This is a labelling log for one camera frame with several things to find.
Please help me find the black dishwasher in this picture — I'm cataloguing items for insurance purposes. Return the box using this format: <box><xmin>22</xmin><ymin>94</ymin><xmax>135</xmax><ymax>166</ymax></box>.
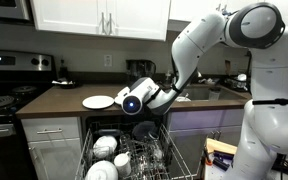
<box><xmin>80</xmin><ymin>113</ymin><xmax>168</xmax><ymax>141</ymax></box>

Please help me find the small soap bottle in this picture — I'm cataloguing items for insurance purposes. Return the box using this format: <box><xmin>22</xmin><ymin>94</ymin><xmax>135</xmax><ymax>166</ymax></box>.
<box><xmin>164</xmin><ymin>69</ymin><xmax>173</xmax><ymax>84</ymax></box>

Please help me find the white cloth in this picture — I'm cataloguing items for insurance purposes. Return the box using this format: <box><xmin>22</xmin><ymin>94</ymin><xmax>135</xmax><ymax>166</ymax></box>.
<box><xmin>175</xmin><ymin>94</ymin><xmax>192</xmax><ymax>103</ymax></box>

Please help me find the dark grey bowl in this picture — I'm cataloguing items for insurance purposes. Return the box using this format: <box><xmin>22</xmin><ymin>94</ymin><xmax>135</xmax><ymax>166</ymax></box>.
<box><xmin>131</xmin><ymin>120</ymin><xmax>158</xmax><ymax>141</ymax></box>

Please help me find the small white cup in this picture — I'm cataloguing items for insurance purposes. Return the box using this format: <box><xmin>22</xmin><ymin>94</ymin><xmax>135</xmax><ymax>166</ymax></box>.
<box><xmin>152</xmin><ymin>148</ymin><xmax>164</xmax><ymax>162</ymax></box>

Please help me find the white bowl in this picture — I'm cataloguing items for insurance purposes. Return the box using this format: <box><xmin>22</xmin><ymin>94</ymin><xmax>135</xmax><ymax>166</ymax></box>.
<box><xmin>92</xmin><ymin>134</ymin><xmax>119</xmax><ymax>160</ymax></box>
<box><xmin>84</xmin><ymin>159</ymin><xmax>119</xmax><ymax>180</ymax></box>

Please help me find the cup in sink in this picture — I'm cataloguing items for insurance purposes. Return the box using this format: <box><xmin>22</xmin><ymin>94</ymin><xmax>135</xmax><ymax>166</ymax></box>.
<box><xmin>208</xmin><ymin>88</ymin><xmax>221</xmax><ymax>102</ymax></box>

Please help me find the white mug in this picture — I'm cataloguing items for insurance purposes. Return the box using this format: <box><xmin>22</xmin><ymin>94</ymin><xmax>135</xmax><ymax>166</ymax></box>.
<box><xmin>113</xmin><ymin>151</ymin><xmax>133</xmax><ymax>178</ymax></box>

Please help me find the small black dish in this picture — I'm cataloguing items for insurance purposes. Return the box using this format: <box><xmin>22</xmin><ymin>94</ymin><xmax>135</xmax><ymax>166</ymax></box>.
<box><xmin>51</xmin><ymin>79</ymin><xmax>82</xmax><ymax>90</ymax></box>

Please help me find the dark bottle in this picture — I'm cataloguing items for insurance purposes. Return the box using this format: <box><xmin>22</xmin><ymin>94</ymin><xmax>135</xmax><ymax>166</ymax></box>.
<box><xmin>58</xmin><ymin>58</ymin><xmax>70</xmax><ymax>81</ymax></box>

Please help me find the orange black clamp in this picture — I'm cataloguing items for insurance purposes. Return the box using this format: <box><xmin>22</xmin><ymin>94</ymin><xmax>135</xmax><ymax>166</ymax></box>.
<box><xmin>202</xmin><ymin>144</ymin><xmax>215</xmax><ymax>167</ymax></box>

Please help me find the black dish drying rack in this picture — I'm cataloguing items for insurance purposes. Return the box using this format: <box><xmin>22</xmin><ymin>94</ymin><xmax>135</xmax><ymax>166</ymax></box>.
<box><xmin>224</xmin><ymin>72</ymin><xmax>250</xmax><ymax>92</ymax></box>

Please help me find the wooden base board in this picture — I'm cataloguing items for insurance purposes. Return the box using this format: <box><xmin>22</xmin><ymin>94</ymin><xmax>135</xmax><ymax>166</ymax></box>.
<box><xmin>205</xmin><ymin>138</ymin><xmax>239</xmax><ymax>157</ymax></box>

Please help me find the grey robot mounting table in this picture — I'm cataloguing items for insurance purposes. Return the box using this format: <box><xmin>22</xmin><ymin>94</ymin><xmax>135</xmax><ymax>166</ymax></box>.
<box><xmin>200</xmin><ymin>154</ymin><xmax>242</xmax><ymax>180</ymax></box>

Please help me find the black electric stove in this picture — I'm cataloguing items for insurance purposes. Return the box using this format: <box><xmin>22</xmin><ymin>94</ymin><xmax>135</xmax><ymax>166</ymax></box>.
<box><xmin>0</xmin><ymin>49</ymin><xmax>58</xmax><ymax>180</ymax></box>

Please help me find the white wall outlet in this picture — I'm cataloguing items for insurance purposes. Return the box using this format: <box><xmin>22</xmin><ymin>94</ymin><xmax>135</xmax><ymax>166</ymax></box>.
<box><xmin>103</xmin><ymin>54</ymin><xmax>113</xmax><ymax>68</ymax></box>

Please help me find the wire dishwasher rack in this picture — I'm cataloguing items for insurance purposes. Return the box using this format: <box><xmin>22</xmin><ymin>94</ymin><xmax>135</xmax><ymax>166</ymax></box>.
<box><xmin>74</xmin><ymin>120</ymin><xmax>198</xmax><ymax>180</ymax></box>

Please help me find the white wall cabinet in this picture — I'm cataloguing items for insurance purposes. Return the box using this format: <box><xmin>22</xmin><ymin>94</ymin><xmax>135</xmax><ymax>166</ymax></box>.
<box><xmin>168</xmin><ymin>0</ymin><xmax>238</xmax><ymax>33</ymax></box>
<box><xmin>29</xmin><ymin>0</ymin><xmax>172</xmax><ymax>42</ymax></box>

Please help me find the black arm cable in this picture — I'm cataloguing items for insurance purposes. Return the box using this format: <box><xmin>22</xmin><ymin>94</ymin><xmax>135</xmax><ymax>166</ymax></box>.
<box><xmin>143</xmin><ymin>49</ymin><xmax>288</xmax><ymax>108</ymax></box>

